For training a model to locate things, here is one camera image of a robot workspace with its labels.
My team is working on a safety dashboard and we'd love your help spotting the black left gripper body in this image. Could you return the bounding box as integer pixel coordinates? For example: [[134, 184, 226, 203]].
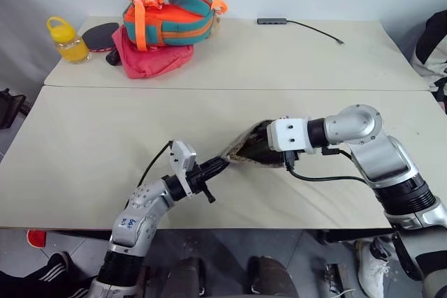
[[187, 162, 217, 204]]

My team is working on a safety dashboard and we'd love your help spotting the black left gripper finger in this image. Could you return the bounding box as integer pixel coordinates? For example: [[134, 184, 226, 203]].
[[203, 156, 230, 170], [208, 163, 233, 178]]

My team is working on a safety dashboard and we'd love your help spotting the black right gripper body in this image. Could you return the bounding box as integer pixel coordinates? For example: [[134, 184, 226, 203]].
[[248, 122, 285, 163]]

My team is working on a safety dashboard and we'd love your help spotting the grey plaid pouch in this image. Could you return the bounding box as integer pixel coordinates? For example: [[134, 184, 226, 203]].
[[219, 114, 312, 170]]

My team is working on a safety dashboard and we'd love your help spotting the red fabric bag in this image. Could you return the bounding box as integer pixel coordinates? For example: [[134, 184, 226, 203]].
[[111, 25, 195, 80]]

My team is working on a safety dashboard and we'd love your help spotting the dark rounded shape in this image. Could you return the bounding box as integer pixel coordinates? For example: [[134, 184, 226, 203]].
[[247, 255, 298, 298]]

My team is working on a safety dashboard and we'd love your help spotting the grey USB hub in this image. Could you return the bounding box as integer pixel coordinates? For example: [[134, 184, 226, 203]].
[[256, 17, 288, 27]]

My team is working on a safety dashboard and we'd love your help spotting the orange and teal backpack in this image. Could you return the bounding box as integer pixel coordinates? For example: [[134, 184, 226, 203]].
[[122, 0, 229, 53]]

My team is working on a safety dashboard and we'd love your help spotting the white sneaker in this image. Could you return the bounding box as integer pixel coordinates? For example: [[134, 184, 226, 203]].
[[355, 237, 393, 298]]

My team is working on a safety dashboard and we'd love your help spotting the black table tennis paddle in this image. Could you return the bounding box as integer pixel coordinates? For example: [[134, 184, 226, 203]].
[[81, 22, 123, 67]]

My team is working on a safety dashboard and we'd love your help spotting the red plastic object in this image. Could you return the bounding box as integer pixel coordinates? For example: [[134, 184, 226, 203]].
[[27, 229, 47, 248]]

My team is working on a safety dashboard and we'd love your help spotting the yellow lidded plastic bottle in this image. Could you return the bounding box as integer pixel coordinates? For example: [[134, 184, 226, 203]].
[[46, 15, 91, 65]]

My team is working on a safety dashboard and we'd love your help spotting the person in black white jacket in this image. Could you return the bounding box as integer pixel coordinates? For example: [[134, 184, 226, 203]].
[[409, 9, 447, 114]]

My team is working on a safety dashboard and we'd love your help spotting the black bag on floor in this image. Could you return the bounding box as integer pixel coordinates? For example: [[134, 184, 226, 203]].
[[0, 87, 33, 130]]

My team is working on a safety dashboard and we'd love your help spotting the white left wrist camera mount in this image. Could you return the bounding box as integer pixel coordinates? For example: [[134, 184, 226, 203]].
[[166, 140, 198, 199]]

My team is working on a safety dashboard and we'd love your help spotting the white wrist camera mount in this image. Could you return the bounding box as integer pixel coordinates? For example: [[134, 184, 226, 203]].
[[166, 140, 198, 199], [266, 115, 318, 156]]

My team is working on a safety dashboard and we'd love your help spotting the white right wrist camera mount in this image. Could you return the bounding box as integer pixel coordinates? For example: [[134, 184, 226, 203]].
[[266, 115, 318, 156]]

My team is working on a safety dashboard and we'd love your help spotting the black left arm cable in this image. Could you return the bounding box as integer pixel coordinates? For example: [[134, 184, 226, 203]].
[[137, 140, 175, 188]]

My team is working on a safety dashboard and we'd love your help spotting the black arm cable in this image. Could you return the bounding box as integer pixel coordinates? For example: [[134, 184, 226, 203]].
[[284, 147, 375, 184], [137, 140, 175, 188]]

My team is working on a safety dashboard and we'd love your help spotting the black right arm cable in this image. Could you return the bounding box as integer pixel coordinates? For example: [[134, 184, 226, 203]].
[[284, 147, 375, 184]]

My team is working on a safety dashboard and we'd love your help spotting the black USB hub cable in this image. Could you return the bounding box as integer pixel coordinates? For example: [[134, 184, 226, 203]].
[[286, 20, 346, 47]]

